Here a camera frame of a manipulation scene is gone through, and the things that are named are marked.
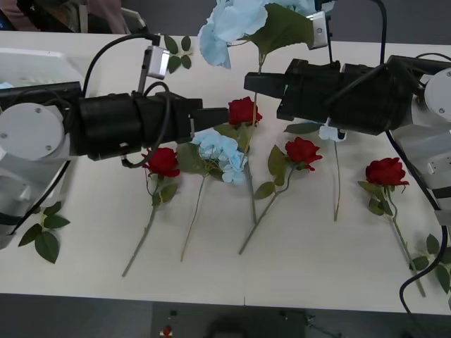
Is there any pale grey wrist camera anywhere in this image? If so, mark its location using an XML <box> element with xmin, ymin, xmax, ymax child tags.
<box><xmin>137</xmin><ymin>44</ymin><xmax>171</xmax><ymax>96</ymax></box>
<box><xmin>304</xmin><ymin>10</ymin><xmax>334</xmax><ymax>66</ymax></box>

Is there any black left wrist camera cable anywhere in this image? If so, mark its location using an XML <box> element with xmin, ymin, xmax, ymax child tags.
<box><xmin>81</xmin><ymin>33</ymin><xmax>173</xmax><ymax>169</ymax></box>

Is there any pale grey right wrist camera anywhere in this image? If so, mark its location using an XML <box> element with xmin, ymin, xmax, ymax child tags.
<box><xmin>304</xmin><ymin>10</ymin><xmax>334</xmax><ymax>66</ymax></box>

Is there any red artificial rose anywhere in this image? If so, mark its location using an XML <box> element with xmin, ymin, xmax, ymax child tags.
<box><xmin>121</xmin><ymin>146</ymin><xmax>181</xmax><ymax>278</ymax></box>
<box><xmin>238</xmin><ymin>136</ymin><xmax>323</xmax><ymax>256</ymax></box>
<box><xmin>214</xmin><ymin>96</ymin><xmax>264</xmax><ymax>225</ymax></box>
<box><xmin>357</xmin><ymin>157</ymin><xmax>427</xmax><ymax>299</ymax></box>

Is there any pale grey left wrist camera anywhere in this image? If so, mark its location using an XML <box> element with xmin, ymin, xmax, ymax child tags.
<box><xmin>137</xmin><ymin>44</ymin><xmax>171</xmax><ymax>96</ymax></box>

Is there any loose green leaf twig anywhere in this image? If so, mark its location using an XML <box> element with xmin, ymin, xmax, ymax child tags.
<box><xmin>408</xmin><ymin>233</ymin><xmax>451</xmax><ymax>295</ymax></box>
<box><xmin>18</xmin><ymin>201</ymin><xmax>71</xmax><ymax>265</ymax></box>
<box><xmin>163</xmin><ymin>34</ymin><xmax>193</xmax><ymax>75</ymax></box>

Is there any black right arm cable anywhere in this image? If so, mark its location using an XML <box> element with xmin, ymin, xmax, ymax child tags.
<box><xmin>399</xmin><ymin>225</ymin><xmax>451</xmax><ymax>338</ymax></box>

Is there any shallow white box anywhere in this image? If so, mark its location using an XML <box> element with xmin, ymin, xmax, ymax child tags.
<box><xmin>0</xmin><ymin>47</ymin><xmax>85</xmax><ymax>89</ymax></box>

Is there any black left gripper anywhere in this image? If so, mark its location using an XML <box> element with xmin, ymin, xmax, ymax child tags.
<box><xmin>135</xmin><ymin>91</ymin><xmax>230</xmax><ymax>151</ymax></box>

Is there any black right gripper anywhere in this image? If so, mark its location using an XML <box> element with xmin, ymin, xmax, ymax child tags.
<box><xmin>243</xmin><ymin>58</ymin><xmax>345</xmax><ymax>125</ymax></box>

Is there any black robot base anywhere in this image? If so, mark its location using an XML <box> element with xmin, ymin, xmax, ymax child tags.
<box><xmin>151</xmin><ymin>304</ymin><xmax>307</xmax><ymax>338</ymax></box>

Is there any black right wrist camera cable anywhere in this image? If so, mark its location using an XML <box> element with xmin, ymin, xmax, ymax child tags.
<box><xmin>366</xmin><ymin>0</ymin><xmax>388</xmax><ymax>66</ymax></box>

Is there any person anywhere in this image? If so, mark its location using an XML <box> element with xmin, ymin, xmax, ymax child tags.
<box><xmin>0</xmin><ymin>0</ymin><xmax>142</xmax><ymax>35</ymax></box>

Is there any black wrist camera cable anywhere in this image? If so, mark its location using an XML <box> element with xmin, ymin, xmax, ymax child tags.
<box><xmin>366</xmin><ymin>0</ymin><xmax>388</xmax><ymax>66</ymax></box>
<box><xmin>81</xmin><ymin>33</ymin><xmax>173</xmax><ymax>169</ymax></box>

